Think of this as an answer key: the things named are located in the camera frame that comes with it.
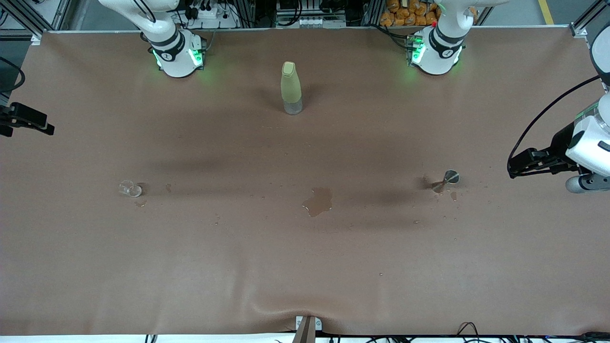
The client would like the steel jigger measuring cup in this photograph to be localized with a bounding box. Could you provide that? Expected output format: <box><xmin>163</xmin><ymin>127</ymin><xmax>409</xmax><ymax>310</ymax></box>
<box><xmin>431</xmin><ymin>170</ymin><xmax>460</xmax><ymax>193</ymax></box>

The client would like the clear glass shaker cup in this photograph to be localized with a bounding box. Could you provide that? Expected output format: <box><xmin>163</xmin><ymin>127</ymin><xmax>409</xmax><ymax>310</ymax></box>
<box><xmin>118</xmin><ymin>180</ymin><xmax>142</xmax><ymax>198</ymax></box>

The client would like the orange packets pile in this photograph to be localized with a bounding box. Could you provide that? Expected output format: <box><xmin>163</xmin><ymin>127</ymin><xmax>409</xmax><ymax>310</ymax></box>
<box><xmin>380</xmin><ymin>0</ymin><xmax>478</xmax><ymax>27</ymax></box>

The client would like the spilled liquid puddle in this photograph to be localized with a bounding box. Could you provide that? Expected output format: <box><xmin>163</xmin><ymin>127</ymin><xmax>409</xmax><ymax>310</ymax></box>
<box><xmin>302</xmin><ymin>187</ymin><xmax>333</xmax><ymax>218</ymax></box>

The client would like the white power strip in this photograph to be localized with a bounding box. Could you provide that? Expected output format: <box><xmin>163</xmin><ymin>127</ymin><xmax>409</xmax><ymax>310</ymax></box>
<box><xmin>188</xmin><ymin>4</ymin><xmax>236</xmax><ymax>23</ymax></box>

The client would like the brown table mat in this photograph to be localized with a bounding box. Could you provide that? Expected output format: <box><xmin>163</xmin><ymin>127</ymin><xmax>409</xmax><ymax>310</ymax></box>
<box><xmin>0</xmin><ymin>26</ymin><xmax>610</xmax><ymax>336</ymax></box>

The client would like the green frosted bottle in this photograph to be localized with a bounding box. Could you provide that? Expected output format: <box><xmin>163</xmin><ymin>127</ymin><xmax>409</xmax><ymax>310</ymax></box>
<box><xmin>281</xmin><ymin>61</ymin><xmax>304</xmax><ymax>115</ymax></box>

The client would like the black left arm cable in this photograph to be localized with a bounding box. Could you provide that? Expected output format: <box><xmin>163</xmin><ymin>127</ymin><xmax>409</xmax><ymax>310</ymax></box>
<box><xmin>508</xmin><ymin>75</ymin><xmax>601</xmax><ymax>166</ymax></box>

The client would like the metal pole with bracket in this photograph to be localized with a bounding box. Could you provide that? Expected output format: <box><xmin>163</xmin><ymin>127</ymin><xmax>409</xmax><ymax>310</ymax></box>
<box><xmin>295</xmin><ymin>315</ymin><xmax>323</xmax><ymax>343</ymax></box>

